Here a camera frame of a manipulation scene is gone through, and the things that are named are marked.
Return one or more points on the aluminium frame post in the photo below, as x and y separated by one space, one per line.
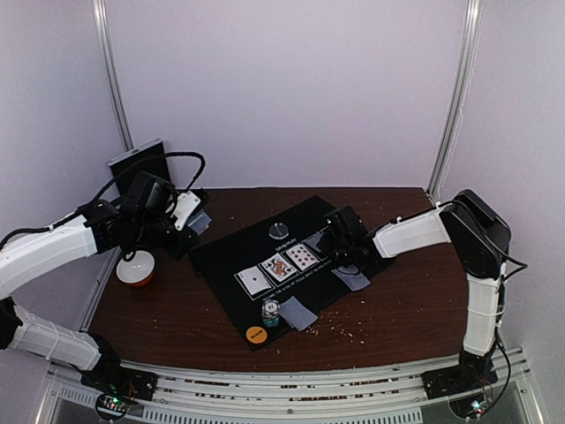
464 70
101 23

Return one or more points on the aluminium frame post right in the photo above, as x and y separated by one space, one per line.
464 70

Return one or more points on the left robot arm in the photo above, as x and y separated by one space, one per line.
94 228

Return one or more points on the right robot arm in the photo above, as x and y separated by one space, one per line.
459 249

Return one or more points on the black poker mat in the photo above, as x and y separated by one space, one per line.
316 288

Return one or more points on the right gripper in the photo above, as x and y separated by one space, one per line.
337 230

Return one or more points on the blue playing card deck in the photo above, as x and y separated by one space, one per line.
200 222

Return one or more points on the queen face card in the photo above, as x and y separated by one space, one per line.
279 268

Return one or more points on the face down community card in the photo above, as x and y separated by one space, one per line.
318 243

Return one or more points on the orange white bowl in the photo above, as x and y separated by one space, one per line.
138 271

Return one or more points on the dealt playing card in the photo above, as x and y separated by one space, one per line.
345 273
286 306
355 281
300 317

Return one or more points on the ace of diamonds card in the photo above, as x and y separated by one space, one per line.
253 280

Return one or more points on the clear dealer button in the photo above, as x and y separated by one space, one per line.
278 231

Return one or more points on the aluminium frame post left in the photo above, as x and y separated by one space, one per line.
101 23

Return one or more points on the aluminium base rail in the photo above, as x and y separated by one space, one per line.
387 394

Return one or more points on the aluminium poker chip case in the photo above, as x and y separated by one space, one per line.
132 162

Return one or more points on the ten of diamonds card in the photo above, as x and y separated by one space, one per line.
301 257

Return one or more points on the multicolour poker chip stack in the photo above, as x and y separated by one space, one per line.
270 312

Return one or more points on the orange big blind button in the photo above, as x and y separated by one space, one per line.
256 335

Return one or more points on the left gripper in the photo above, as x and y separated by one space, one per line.
178 248

